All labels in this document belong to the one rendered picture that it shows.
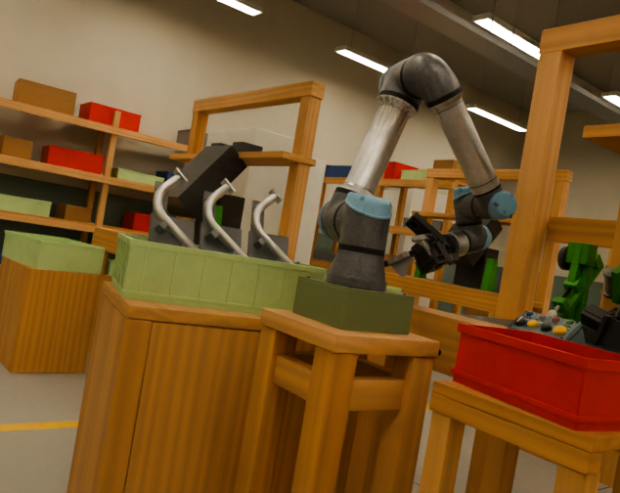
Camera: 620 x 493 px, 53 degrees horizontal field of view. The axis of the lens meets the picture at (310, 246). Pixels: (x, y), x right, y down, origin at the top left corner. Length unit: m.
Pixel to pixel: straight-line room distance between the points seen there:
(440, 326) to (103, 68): 7.09
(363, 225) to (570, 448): 0.67
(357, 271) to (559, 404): 0.57
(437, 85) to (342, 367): 0.74
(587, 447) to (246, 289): 1.12
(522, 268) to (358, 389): 1.05
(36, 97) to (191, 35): 2.42
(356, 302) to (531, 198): 1.07
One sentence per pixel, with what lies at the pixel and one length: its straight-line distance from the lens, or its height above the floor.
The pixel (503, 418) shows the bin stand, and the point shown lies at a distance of 1.20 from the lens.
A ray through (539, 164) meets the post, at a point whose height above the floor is 1.44.
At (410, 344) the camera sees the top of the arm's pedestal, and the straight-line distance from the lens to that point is 1.47.
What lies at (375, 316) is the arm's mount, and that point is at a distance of 1.47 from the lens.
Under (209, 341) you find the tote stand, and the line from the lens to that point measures 1.79.
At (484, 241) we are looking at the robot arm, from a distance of 1.84.
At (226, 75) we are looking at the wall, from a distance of 9.11.
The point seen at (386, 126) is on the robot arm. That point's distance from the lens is 1.69.
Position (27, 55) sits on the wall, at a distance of 8.13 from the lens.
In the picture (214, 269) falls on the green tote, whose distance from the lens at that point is 1.86.
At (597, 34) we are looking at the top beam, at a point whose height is 1.88.
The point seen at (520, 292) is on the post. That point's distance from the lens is 2.30.
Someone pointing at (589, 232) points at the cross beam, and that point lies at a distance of 2.30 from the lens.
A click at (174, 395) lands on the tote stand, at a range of 1.80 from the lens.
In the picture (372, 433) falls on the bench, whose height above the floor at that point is 0.51.
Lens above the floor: 1.03
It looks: level
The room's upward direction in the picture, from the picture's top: 10 degrees clockwise
